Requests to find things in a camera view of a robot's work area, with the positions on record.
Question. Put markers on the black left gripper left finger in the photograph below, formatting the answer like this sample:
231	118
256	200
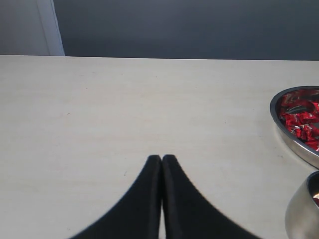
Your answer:
137	214

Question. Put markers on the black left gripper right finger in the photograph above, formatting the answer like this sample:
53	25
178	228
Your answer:
187	214

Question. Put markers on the stainless steel cup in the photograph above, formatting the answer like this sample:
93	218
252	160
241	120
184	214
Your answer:
302	214

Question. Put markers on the round stainless steel plate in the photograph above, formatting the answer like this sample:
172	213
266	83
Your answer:
306	153

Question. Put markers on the red wrapped candy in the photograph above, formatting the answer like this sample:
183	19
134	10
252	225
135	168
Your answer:
305	132
292	120

